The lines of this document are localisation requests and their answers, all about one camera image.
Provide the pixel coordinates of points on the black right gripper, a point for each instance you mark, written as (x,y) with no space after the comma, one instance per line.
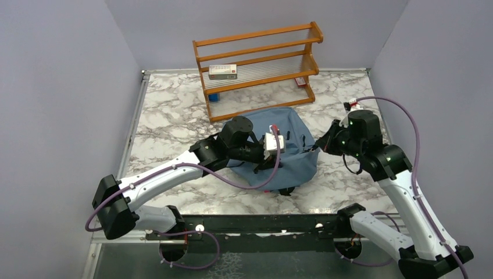
(327,142)

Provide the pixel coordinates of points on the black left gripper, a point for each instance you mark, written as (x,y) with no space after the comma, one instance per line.
(267,164)

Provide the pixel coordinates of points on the blue student backpack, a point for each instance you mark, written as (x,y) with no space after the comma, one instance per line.
(298,164)

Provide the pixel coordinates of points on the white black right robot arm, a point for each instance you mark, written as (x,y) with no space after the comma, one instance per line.
(428,250)

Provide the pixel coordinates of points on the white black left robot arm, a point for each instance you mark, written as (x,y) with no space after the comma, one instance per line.
(120,204)

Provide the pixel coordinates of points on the small red card box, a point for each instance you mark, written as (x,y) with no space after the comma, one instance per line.
(300,81)

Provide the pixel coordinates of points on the blue small object under shelf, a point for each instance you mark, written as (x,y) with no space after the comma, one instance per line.
(213,97)

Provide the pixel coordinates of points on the white grey box on shelf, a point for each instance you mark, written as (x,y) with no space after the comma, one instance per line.
(223,72)

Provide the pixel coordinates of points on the orange wooden shelf rack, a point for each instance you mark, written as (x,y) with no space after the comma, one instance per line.
(289,57)

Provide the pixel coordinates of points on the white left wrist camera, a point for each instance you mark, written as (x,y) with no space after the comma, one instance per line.
(273,142)

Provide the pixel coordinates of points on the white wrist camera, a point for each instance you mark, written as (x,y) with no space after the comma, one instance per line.
(349,106)
(273,142)

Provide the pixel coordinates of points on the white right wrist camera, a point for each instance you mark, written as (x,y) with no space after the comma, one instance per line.
(349,106)

